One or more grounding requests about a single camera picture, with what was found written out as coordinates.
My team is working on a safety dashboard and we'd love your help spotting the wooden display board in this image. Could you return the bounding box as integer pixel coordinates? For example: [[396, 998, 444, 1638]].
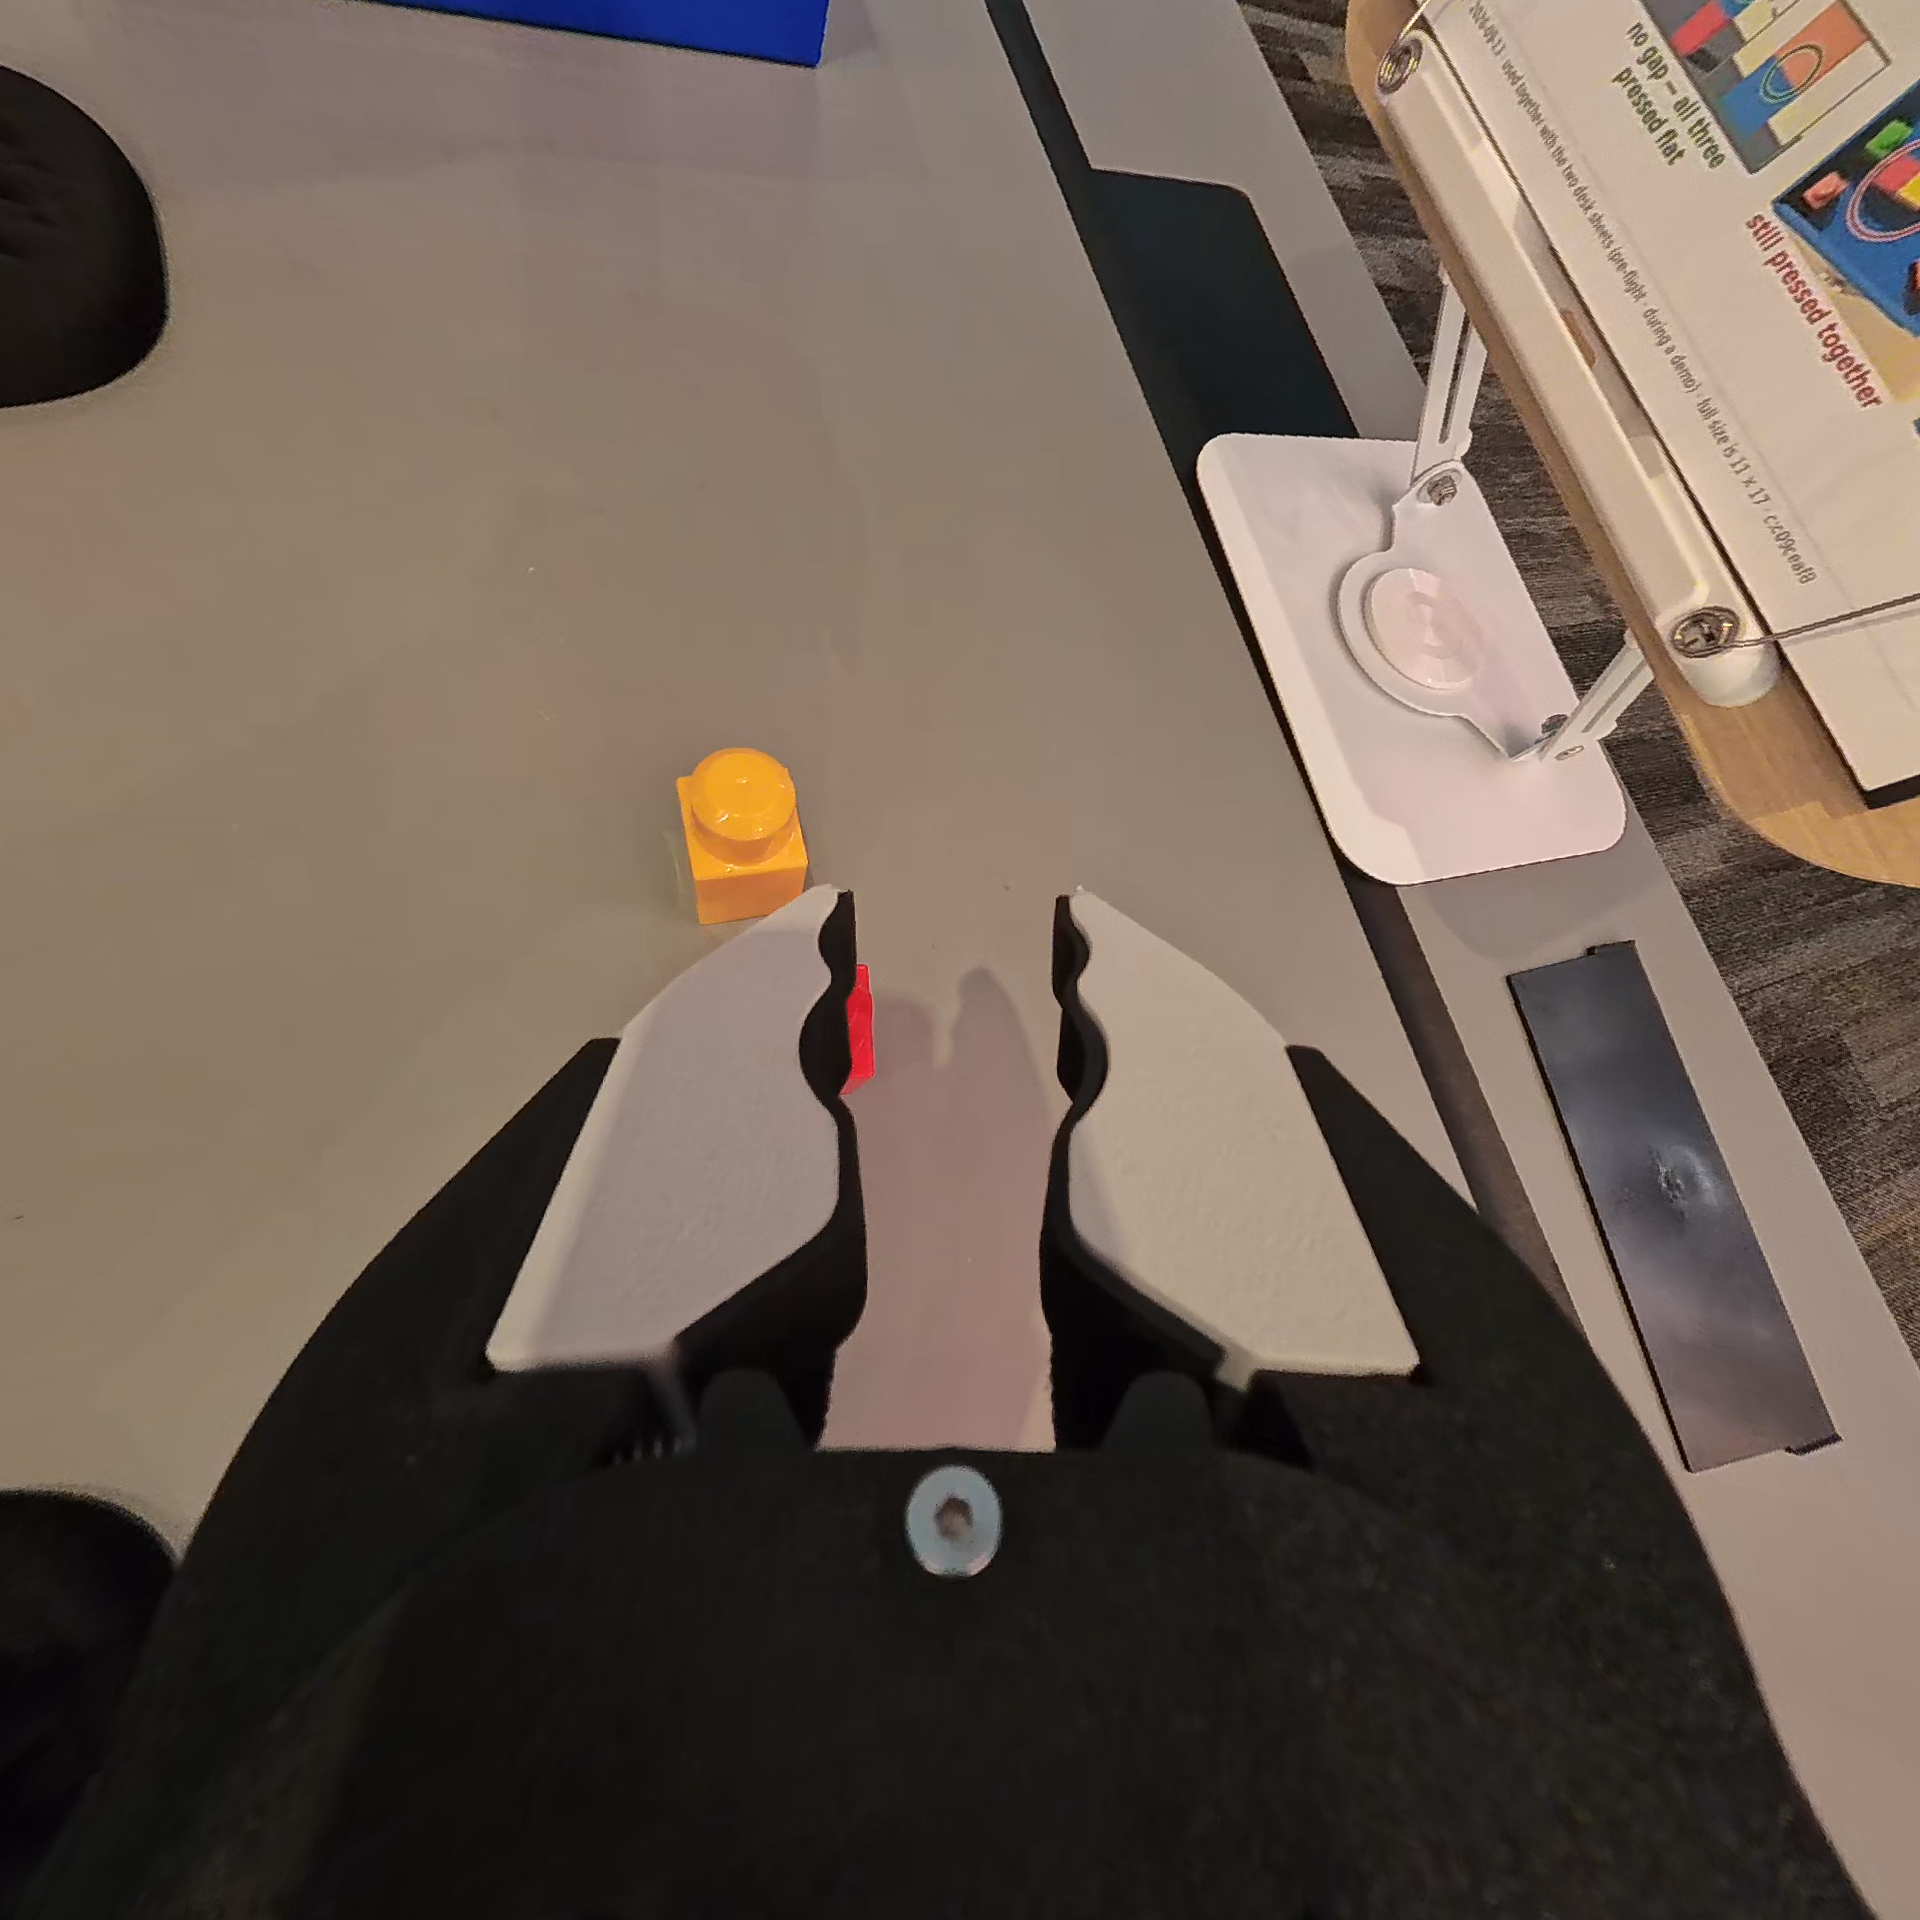
[[1344, 0, 1920, 890]]

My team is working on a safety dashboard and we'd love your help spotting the orange mega block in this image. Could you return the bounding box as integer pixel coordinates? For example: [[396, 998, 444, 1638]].
[[672, 743, 812, 930]]

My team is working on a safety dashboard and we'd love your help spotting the person's black shirt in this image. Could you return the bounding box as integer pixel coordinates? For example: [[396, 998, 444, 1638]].
[[0, 1487, 177, 1802]]

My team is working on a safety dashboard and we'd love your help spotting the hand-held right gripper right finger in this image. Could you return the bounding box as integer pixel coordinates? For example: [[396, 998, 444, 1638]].
[[1042, 888, 1422, 1420]]

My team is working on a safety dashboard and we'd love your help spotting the blue plastic bin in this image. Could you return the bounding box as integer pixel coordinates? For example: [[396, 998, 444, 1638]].
[[370, 0, 832, 69]]

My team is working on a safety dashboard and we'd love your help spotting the black rectangular pad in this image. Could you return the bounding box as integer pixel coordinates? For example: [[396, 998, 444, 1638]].
[[1504, 940, 1843, 1476]]

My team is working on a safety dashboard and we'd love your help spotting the printed instruction sheet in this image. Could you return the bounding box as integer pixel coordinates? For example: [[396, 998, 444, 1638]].
[[1444, 0, 1920, 799]]

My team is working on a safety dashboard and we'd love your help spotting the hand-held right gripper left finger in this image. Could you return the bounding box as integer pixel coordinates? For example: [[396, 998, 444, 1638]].
[[487, 883, 870, 1411]]

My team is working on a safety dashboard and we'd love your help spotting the black oval pad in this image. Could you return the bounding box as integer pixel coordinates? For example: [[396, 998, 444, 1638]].
[[0, 62, 170, 412]]

